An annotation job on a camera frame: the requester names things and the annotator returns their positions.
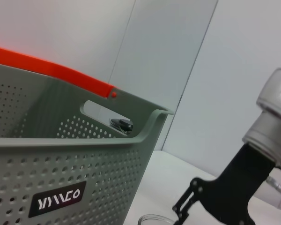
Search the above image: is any orange bin carry handle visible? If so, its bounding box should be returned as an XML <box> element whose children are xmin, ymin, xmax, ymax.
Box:
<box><xmin>0</xmin><ymin>45</ymin><xmax>119</xmax><ymax>98</ymax></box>

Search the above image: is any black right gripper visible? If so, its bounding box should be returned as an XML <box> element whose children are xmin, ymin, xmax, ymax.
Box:
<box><xmin>172</xmin><ymin>142</ymin><xmax>277</xmax><ymax>225</ymax></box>

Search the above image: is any grey-green perforated storage bin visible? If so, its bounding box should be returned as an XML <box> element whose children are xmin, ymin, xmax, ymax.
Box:
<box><xmin>0</xmin><ymin>62</ymin><xmax>175</xmax><ymax>225</ymax></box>

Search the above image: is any glass teacup with black sleeve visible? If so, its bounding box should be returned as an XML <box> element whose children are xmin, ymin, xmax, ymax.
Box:
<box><xmin>137</xmin><ymin>214</ymin><xmax>176</xmax><ymax>225</ymax></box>

